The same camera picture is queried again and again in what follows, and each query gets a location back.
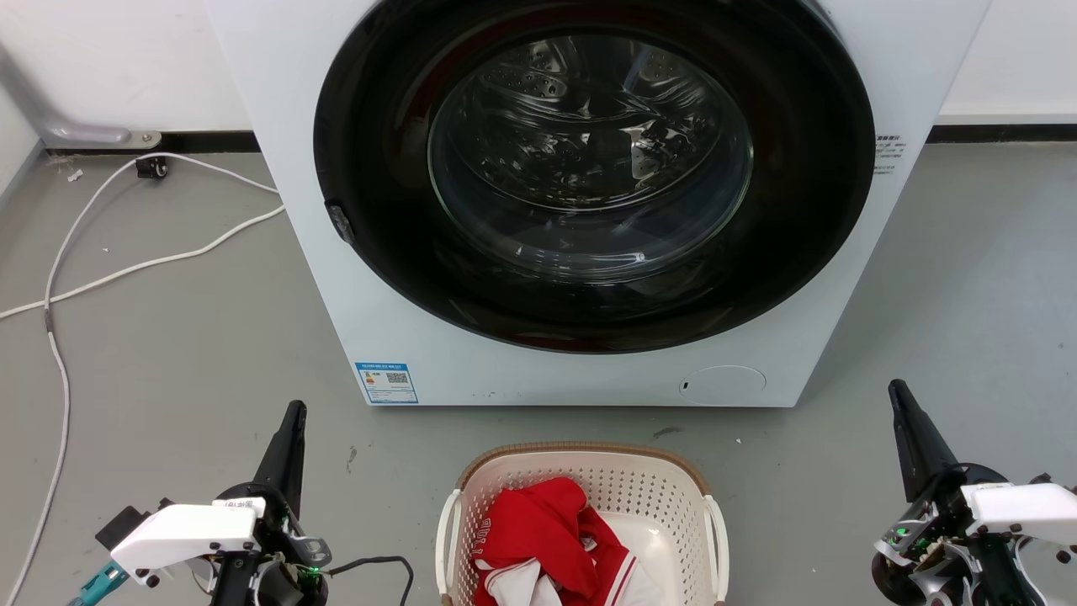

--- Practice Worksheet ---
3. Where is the long thin white cable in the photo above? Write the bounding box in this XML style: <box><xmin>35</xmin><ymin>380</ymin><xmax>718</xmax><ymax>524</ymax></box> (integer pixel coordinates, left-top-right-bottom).
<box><xmin>4</xmin><ymin>151</ymin><xmax>281</xmax><ymax>606</ymax></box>

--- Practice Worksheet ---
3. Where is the round black washer door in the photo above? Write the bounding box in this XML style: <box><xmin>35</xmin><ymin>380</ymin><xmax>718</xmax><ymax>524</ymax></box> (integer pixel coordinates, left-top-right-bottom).
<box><xmin>313</xmin><ymin>0</ymin><xmax>877</xmax><ymax>354</ymax></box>

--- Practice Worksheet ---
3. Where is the grey text sticker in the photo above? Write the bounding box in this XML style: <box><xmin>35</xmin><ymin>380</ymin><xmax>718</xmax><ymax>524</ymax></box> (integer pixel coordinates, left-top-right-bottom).
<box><xmin>873</xmin><ymin>133</ymin><xmax>908</xmax><ymax>176</ymax></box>

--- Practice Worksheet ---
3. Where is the teal connector clip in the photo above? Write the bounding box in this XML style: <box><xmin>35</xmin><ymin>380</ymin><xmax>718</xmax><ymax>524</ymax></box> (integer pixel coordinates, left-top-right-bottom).
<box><xmin>67</xmin><ymin>562</ymin><xmax>130</xmax><ymax>606</ymax></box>

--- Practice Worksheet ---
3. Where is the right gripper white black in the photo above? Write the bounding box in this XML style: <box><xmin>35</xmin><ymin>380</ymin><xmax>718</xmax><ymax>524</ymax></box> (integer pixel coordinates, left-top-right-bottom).
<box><xmin>871</xmin><ymin>379</ymin><xmax>1077</xmax><ymax>606</ymax></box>

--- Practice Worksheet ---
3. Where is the round white filter cover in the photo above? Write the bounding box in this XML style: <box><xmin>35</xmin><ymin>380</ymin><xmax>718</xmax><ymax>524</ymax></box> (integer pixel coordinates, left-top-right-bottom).
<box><xmin>678</xmin><ymin>364</ymin><xmax>767</xmax><ymax>400</ymax></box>

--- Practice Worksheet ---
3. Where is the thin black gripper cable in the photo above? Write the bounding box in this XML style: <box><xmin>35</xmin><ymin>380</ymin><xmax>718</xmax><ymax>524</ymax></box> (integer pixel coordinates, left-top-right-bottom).
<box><xmin>326</xmin><ymin>555</ymin><xmax>416</xmax><ymax>606</ymax></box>

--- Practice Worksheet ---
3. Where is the white garment with red stripes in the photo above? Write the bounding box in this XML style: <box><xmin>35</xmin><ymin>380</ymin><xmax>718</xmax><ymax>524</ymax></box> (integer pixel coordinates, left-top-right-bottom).
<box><xmin>485</xmin><ymin>559</ymin><xmax>566</xmax><ymax>606</ymax></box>

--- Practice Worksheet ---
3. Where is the white front-load washing machine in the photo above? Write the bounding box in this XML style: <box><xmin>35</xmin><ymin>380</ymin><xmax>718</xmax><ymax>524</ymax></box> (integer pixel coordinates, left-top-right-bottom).
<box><xmin>204</xmin><ymin>0</ymin><xmax>994</xmax><ymax>408</ymax></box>

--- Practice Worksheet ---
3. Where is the white perforated laundry basket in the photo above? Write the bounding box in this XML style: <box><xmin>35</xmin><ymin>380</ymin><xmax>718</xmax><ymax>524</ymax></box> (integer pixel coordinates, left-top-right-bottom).
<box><xmin>435</xmin><ymin>441</ymin><xmax>729</xmax><ymax>606</ymax></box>

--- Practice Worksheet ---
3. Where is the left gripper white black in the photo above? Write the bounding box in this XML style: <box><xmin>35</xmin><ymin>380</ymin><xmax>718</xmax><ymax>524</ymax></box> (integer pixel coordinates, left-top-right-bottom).
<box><xmin>95</xmin><ymin>401</ymin><xmax>334</xmax><ymax>606</ymax></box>

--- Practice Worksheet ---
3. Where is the blue energy label sticker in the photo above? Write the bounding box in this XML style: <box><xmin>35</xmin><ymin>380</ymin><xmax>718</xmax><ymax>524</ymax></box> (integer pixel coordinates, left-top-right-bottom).
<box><xmin>354</xmin><ymin>362</ymin><xmax>419</xmax><ymax>406</ymax></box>

